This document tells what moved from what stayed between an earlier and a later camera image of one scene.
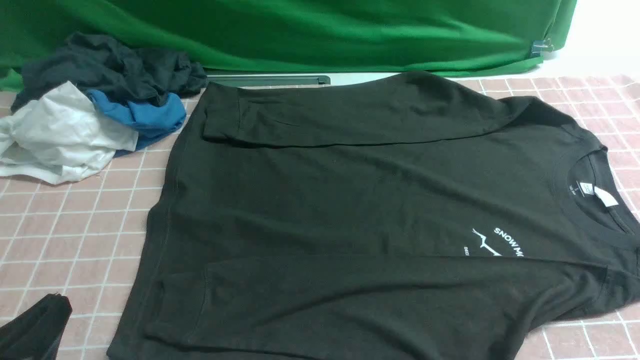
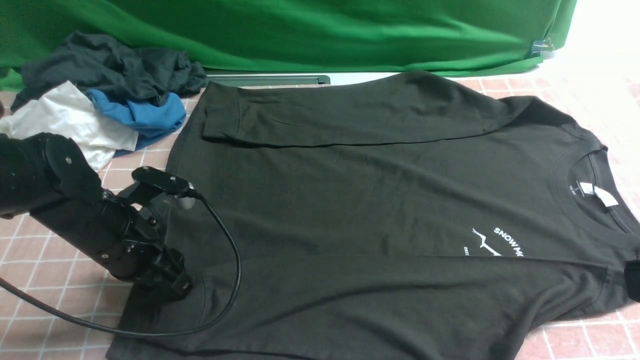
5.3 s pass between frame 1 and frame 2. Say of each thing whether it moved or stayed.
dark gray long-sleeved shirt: stayed
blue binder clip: stayed
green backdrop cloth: stayed
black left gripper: moved
